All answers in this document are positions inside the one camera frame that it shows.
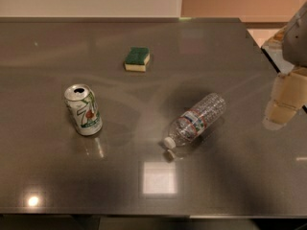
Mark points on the white green soda can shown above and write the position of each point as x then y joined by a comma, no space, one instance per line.
81,103

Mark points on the green yellow sponge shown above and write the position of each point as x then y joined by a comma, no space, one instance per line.
137,59

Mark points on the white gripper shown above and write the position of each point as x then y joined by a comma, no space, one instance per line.
296,40

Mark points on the clear plastic water bottle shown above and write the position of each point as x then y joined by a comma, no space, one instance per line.
193,122

